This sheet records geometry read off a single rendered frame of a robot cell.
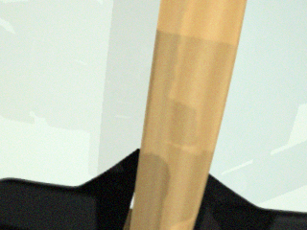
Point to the light wooden board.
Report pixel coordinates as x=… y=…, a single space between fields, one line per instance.
x=194 y=52

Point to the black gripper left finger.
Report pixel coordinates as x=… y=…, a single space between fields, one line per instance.
x=101 y=203

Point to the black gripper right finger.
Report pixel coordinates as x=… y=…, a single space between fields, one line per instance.
x=223 y=209

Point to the wooden post with slot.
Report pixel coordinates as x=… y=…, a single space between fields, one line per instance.
x=127 y=223

